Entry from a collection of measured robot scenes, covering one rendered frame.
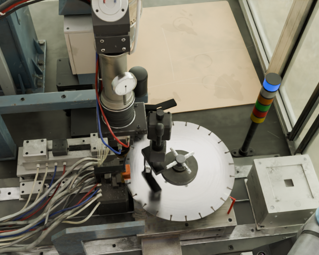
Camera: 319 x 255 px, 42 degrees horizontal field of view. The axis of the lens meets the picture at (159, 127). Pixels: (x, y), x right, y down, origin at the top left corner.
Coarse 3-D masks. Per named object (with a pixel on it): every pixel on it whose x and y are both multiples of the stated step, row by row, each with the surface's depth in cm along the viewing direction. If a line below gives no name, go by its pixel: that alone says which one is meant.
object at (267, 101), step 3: (258, 96) 121; (261, 96) 119; (258, 99) 121; (261, 99) 120; (264, 99) 119; (267, 99) 118; (270, 99) 118; (261, 102) 120; (264, 102) 120; (267, 102) 120; (270, 102) 120
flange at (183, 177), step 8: (168, 152) 123; (184, 152) 123; (168, 160) 121; (192, 160) 122; (176, 168) 118; (184, 168) 118; (192, 168) 120; (168, 176) 118; (176, 176) 118; (184, 176) 118; (192, 176) 119
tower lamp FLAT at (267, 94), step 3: (261, 87) 119; (261, 90) 118; (264, 90) 116; (261, 93) 118; (264, 93) 117; (267, 93) 116; (270, 93) 116; (273, 93) 116; (264, 96) 118; (267, 96) 117; (270, 96) 117; (273, 96) 118
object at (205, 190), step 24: (144, 144) 125; (168, 144) 125; (192, 144) 126; (216, 144) 126; (144, 168) 121; (216, 168) 121; (144, 192) 116; (168, 192) 117; (192, 192) 117; (216, 192) 117; (168, 216) 113; (192, 216) 113
